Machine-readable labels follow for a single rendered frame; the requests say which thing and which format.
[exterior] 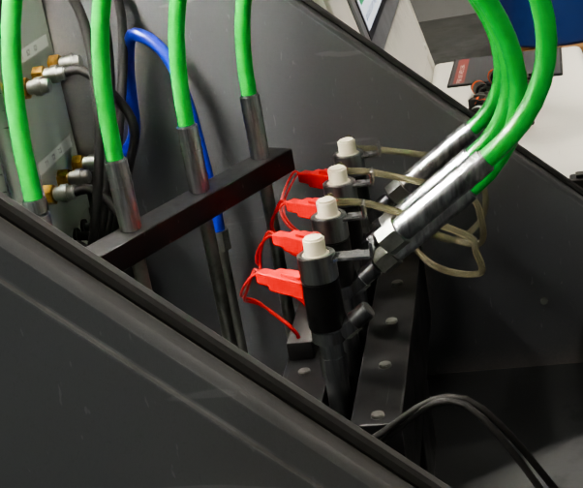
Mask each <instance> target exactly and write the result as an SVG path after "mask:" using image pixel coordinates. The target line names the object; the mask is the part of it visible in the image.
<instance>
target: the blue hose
mask: <svg viewBox="0 0 583 488"><path fill-rule="evenodd" d="M124 39H125V44H126V46H127V50H128V75H127V95H126V102H127V104H128V105H129V106H130V108H131V109H132V111H133V112H134V114H135V116H136V118H137V121H138V126H139V137H140V116H139V107H138V91H137V84H136V74H135V46H136V41H137V42H141V43H143V44H145V45H147V46H149V47H150V48H151V49H153V50H154V51H155V52H156V53H157V54H158V55H159V57H160V58H161V59H162V60H163V62H164V63H165V65H166V67H167V69H168V70H169V73H170V69H169V48H168V47H167V46H166V44H165V43H163V42H162V41H161V40H160V39H159V38H158V37H156V36H155V35H153V34H151V33H150V32H148V31H146V30H143V29H140V28H132V29H130V30H127V32H126V34H125V37H124ZM190 97H191V103H192V109H193V114H194V119H195V122H196V123H197V124H198V127H199V136H200V138H201V146H202V148H203V150H202V152H203V157H204V161H205V166H206V171H207V176H208V179H210V178H212V177H214V174H213V171H212V167H211V164H210V160H209V156H208V152H207V148H206V145H205V141H204V137H203V134H202V130H201V126H200V123H199V118H198V114H197V111H196V107H195V104H194V101H193V98H192V95H191V92H190ZM129 141H130V129H129V125H128V135H127V139H126V141H125V143H124V144H123V148H122V149H123V154H124V157H126V156H127V152H128V147H129ZM213 224H214V228H215V232H219V231H223V230H225V224H224V218H223V213H221V214H220V215H218V216H216V217H215V218H213Z"/></svg>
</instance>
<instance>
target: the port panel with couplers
mask: <svg viewBox="0 0 583 488"><path fill-rule="evenodd" d="M21 63H22V74H23V85H24V95H25V105H26V111H27V118H28V124H29V130H30V136H31V140H32V144H33V148H34V152H35V156H36V160H37V164H38V168H39V172H40V175H41V179H42V183H43V187H44V191H45V195H46V200H47V204H48V211H49V213H50V216H51V220H52V223H53V226H54V227H56V228H57V229H59V230H61V231H62V232H64V233H65V234H67V233H68V232H69V231H70V230H71V228H72V227H73V226H74V225H75V224H76V222H77V221H78V220H79V219H80V218H81V216H82V215H83V214H84V213H85V212H86V211H87V209H88V208H89V207H90V205H89V200H88V196H87V195H81V196H77V197H76V196H75V194H74V187H75V186H78V185H84V184H86V183H91V181H92V173H91V171H94V154H89V155H88V157H85V156H83V155H78V154H77V148H76V144H75V140H74V135H73V131H72V127H71V123H70V118H69V114H68V111H67V107H66V102H65V98H64V94H63V90H62V85H61V81H62V80H66V79H67V77H65V74H64V68H66V67H69V66H73V65H80V66H82V58H81V56H80V55H74V54H73V53H70V54H66V55H65V56H64V57H62V56H60V55H59V54H55V55H54V52H53V48H52V44H51V40H50V36H49V32H48V28H47V24H46V16H45V12H44V8H43V3H42V0H22V17H21ZM89 169H90V170H91V171H90V170H89Z"/></svg>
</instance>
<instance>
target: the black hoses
mask: <svg viewBox="0 0 583 488"><path fill-rule="evenodd" d="M68 1H69V3H70V5H71V6H72V8H73V10H74V12H75V15H76V17H77V21H78V24H79V28H80V31H81V35H82V38H83V43H84V48H85V53H86V58H87V64H88V68H86V67H84V66H80V65H73V66H69V67H66V68H64V74H65V77H68V76H75V75H79V76H84V77H85V78H87V79H88V80H90V86H91V94H92V107H93V121H94V173H93V185H88V184H84V185H78V186H75V187H74V194H75V196H76V197H77V196H81V195H91V196H92V206H91V217H90V223H88V222H87V220H86V219H82V220H81V221H80V229H79V228H74V230H73V239H74V240H75V241H76V242H78V243H79V244H81V245H83V246H84V247H86V246H88V245H90V244H92V243H94V242H96V241H97V240H99V239H101V238H103V237H105V236H106V235H108V234H110V233H112V232H114V231H116V230H117V229H119V225H118V221H117V217H116V212H115V208H114V204H113V199H112V195H111V190H110V189H109V183H108V181H107V170H106V166H105V161H106V160H107V158H106V153H105V148H104V143H103V138H102V133H101V128H100V123H99V117H98V110H97V104H96V97H95V90H94V82H93V69H92V56H91V27H90V23H89V20H88V17H87V14H86V12H85V10H84V8H83V6H82V4H81V2H80V0H68ZM113 3H114V8H115V12H116V19H117V32H118V74H117V91H116V90H115V75H114V58H113V45H112V37H111V31H110V25H109V55H110V68H111V83H112V90H113V98H114V104H115V105H116V110H115V112H116V119H117V124H118V129H119V134H120V139H121V144H122V148H123V137H124V125H125V118H126V120H127V122H128V125H129V129H130V141H129V147H128V152H127V156H126V158H127V160H128V164H129V169H130V172H131V174H132V175H133V170H134V165H135V160H136V156H137V153H138V143H139V126H138V121H137V118H136V116H135V114H134V112H133V111H132V109H131V108H130V106H129V105H128V104H127V102H126V95H127V75H128V50H127V46H126V44H125V39H124V37H125V34H126V32H127V18H126V12H125V6H124V1H123V0H113ZM81 240H87V241H88V242H87V244H86V243H84V242H82V241H81Z"/></svg>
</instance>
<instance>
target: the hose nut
mask: <svg viewBox="0 0 583 488"><path fill-rule="evenodd" d="M374 233H375V235H376V238H377V240H378V243H379V244H380V245H381V246H382V247H383V248H384V249H385V250H386V251H387V252H388V253H389V254H390V255H395V254H397V253H398V252H399V251H400V250H401V249H403V248H404V247H405V246H406V245H408V244H409V243H410V242H411V240H410V239H405V238H404V237H402V236H401V235H400V234H399V233H398V232H397V230H396V229H395V227H394V225H393V220H389V221H388V222H386V223H385V224H384V225H383V226H382V227H380V228H379V229H378V230H377V231H375V232H374Z"/></svg>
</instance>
